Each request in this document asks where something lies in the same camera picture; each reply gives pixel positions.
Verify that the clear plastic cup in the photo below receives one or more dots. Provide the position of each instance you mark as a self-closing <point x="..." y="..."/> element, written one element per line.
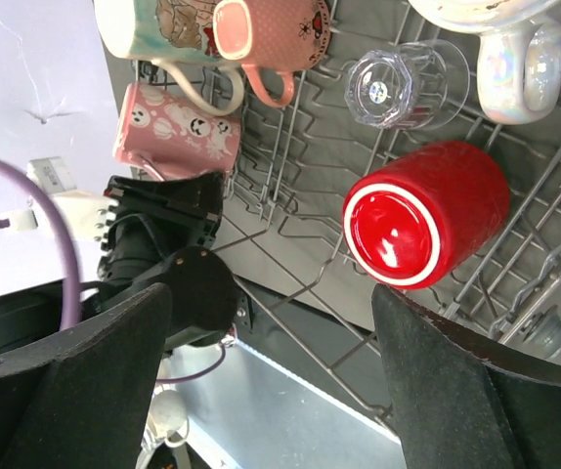
<point x="417" y="85"/>

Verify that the white floral mug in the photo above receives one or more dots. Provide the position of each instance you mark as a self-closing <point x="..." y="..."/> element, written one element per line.
<point x="519" y="58"/>

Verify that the red mug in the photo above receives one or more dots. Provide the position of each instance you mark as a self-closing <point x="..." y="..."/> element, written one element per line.
<point x="417" y="218"/>

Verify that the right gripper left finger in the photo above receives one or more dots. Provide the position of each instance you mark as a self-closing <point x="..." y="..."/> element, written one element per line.
<point x="79" y="398"/>

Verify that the grey wire dish rack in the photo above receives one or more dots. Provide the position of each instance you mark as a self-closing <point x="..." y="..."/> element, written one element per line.
<point x="283" y="201"/>

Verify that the cream coral pattern mug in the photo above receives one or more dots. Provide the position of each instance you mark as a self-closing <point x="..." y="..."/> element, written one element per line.
<point x="167" y="33"/>

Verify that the small orange mug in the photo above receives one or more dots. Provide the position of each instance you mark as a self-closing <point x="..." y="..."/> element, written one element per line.
<point x="271" y="40"/>

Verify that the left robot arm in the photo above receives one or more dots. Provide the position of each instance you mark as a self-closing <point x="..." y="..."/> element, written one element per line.
<point x="204" y="301"/>

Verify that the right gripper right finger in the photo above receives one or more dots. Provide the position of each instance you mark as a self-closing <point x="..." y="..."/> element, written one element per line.
<point x="460" y="399"/>

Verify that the pink mug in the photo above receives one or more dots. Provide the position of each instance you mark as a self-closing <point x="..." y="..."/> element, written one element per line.
<point x="169" y="137"/>

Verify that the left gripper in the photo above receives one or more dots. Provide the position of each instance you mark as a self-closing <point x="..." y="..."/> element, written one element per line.
<point x="154" y="219"/>

